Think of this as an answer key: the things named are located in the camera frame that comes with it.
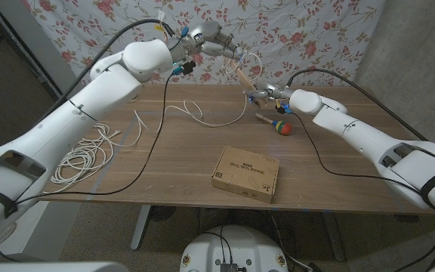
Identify wooden hanger with metal rod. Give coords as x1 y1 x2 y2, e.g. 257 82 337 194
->
234 56 270 109

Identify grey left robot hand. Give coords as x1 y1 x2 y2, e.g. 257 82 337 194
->
181 20 247 63

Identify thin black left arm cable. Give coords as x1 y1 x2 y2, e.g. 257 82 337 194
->
0 71 175 264

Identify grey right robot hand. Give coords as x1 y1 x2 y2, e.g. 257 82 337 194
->
242 81 296 110

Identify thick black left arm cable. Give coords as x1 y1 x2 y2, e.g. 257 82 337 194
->
35 18 175 125

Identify brown cardboard package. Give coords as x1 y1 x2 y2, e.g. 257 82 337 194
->
211 146 280 205

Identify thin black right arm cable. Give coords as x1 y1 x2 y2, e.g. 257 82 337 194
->
292 111 424 196

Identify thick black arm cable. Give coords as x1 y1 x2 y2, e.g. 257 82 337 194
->
285 67 435 272
35 18 175 125

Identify white Ethernet cable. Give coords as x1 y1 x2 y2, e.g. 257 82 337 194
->
45 51 264 194

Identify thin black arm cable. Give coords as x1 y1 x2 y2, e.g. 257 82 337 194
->
0 71 175 264
292 111 424 196

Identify white robot chest shell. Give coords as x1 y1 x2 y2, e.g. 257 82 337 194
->
0 261 130 272

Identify colourful wooden maraca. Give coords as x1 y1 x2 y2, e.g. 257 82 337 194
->
253 115 293 136

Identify floral backdrop cloth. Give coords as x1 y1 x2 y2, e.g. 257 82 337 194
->
20 0 387 107

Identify black floor fan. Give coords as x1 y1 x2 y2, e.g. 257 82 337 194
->
149 206 177 222

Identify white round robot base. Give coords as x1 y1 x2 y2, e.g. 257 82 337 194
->
179 225 289 272

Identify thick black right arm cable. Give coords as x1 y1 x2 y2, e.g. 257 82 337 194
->
285 67 435 272

